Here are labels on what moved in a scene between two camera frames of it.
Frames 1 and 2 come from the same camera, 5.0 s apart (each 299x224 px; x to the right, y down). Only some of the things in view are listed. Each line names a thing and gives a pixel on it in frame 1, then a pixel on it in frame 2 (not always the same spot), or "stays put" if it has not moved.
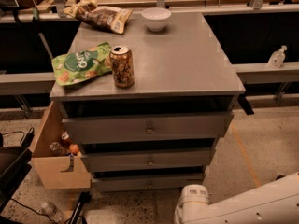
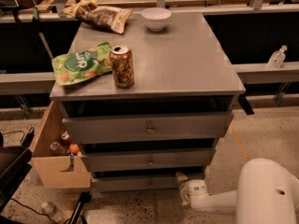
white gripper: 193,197 -> 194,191
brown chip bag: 89,12 stays put
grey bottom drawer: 151,182 stays put
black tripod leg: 85,197 stays put
